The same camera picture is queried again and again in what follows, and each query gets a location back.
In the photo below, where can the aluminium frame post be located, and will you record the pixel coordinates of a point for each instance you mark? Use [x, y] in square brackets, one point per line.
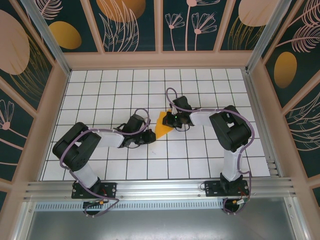
[269, 32]
[46, 32]

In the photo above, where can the small controller board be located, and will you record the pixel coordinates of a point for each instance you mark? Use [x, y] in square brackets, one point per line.
[96, 203]
[240, 202]

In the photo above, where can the orange cloth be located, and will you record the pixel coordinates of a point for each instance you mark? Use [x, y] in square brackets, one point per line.
[160, 130]

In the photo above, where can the aluminium side rail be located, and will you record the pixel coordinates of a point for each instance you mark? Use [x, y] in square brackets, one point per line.
[256, 100]

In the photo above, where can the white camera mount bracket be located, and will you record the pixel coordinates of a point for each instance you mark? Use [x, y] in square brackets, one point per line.
[173, 110]

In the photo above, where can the long aluminium mounting rail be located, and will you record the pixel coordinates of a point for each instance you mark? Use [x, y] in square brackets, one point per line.
[160, 188]

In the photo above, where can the grey metal panel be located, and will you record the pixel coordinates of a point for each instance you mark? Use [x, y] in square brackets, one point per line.
[160, 225]

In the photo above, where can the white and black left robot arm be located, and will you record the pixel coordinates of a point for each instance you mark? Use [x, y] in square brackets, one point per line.
[112, 140]

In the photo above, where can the white grid mat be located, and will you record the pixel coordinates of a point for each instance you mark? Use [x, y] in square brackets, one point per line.
[140, 162]

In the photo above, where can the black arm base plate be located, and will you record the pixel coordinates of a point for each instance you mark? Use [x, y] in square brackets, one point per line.
[110, 190]
[212, 188]

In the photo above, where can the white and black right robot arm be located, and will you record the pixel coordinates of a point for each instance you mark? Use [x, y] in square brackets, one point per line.
[232, 165]

